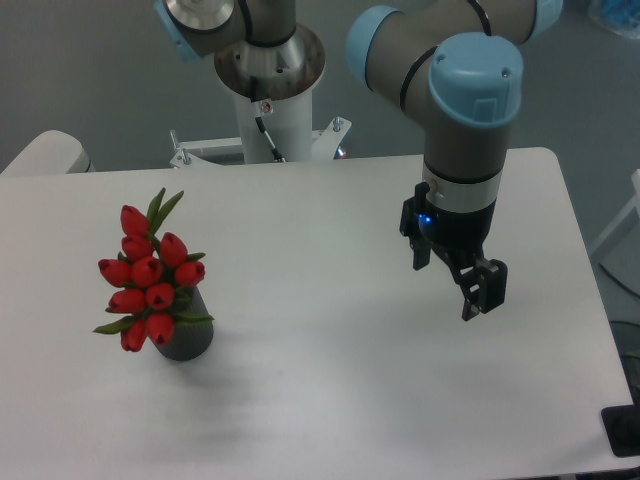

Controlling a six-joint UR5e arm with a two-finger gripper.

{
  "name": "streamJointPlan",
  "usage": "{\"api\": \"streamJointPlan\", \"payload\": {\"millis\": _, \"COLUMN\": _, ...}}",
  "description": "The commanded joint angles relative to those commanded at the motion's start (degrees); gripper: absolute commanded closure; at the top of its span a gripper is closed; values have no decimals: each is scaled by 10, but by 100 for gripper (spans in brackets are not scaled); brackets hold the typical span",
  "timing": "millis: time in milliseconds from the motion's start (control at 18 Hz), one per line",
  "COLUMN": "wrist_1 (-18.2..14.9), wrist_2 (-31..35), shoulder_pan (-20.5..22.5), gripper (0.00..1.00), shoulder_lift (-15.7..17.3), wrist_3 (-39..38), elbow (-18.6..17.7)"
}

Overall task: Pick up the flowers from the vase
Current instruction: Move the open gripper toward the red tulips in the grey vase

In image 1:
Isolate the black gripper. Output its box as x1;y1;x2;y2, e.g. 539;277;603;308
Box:
399;182;508;321

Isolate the red tulip bouquet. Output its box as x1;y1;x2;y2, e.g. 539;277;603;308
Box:
93;189;207;352

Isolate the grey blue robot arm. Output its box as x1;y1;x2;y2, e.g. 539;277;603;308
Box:
155;1;562;319

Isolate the dark grey ribbed vase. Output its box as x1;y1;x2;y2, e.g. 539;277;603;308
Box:
152;287;214;361

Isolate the black box at table edge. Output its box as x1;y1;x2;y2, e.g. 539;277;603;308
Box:
601;405;639;458

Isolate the clear bag with blue items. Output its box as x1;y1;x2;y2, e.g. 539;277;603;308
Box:
588;0;639;39

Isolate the white chair backrest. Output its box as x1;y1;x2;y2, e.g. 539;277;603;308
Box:
1;130;96;178

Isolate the white furniture frame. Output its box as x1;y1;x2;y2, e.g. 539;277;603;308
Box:
587;170;639;260

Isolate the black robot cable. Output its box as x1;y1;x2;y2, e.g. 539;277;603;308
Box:
253;115;286;164

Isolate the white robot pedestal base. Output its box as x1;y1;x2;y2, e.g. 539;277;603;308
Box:
170;92;352;168

